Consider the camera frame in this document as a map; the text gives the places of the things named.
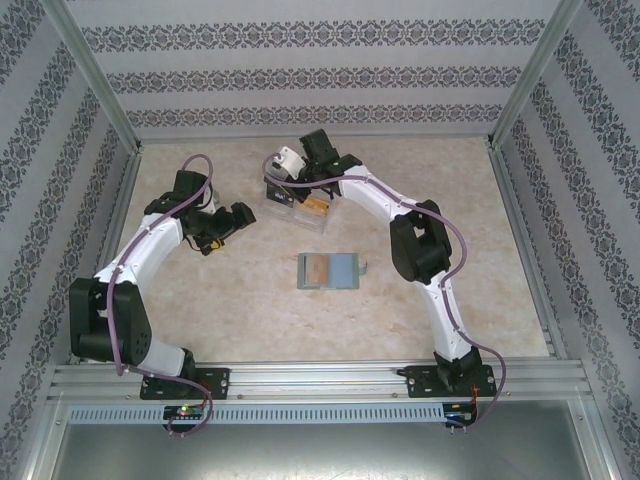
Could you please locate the green blue card holder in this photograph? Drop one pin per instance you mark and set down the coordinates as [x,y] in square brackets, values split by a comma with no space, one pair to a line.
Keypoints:
[342,272]

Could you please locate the aluminium mounting rail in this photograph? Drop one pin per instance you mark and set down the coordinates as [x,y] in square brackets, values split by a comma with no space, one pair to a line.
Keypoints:
[320,380]

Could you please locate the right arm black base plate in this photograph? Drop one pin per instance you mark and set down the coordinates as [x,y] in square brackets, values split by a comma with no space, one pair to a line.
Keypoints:
[417,382]

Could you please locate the gold card magnetic stripe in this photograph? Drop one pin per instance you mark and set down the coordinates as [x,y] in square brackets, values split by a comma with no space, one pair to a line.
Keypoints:
[314,207]

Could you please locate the brown card with figure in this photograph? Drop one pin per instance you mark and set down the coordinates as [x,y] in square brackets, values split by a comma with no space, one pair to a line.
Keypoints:
[316,270]

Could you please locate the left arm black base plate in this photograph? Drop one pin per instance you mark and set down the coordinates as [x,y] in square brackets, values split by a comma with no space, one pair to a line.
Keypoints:
[220,382]

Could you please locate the grey metal lower panel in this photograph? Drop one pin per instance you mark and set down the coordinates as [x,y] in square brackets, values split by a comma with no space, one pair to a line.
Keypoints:
[320,450]

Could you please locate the aluminium frame post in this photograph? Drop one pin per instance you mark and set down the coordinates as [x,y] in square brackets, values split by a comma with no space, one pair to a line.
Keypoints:
[95,75]
[535,75]

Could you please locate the aluminium table side rail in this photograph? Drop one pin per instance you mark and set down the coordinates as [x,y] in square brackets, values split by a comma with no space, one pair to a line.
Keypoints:
[530,255]
[107,255]

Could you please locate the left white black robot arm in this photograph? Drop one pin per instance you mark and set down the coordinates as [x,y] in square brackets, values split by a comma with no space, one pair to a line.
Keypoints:
[150,240]

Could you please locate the black card white print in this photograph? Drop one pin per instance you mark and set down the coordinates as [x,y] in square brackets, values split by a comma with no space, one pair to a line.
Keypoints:
[280,199]

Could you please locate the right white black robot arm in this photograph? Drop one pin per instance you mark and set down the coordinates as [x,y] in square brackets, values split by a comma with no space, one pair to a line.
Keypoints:
[445,315]

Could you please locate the clear acrylic card tray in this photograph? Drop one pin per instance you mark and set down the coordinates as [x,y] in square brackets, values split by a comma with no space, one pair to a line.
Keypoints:
[310,222]

